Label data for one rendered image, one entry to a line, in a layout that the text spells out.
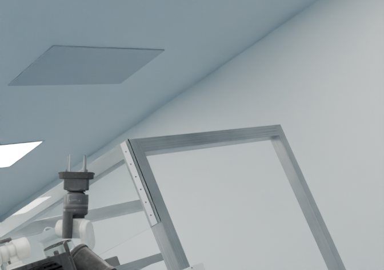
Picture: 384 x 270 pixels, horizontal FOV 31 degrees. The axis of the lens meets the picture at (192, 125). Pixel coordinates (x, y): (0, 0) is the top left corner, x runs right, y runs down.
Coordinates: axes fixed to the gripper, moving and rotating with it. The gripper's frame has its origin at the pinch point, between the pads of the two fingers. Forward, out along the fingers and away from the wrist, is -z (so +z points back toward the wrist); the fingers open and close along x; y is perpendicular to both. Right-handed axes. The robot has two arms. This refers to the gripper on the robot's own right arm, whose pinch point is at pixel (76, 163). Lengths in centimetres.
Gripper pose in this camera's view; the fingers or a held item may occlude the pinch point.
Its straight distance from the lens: 253.8
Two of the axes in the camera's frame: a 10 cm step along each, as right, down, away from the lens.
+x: -10.0, -0.1, -0.4
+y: -0.4, 1.3, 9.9
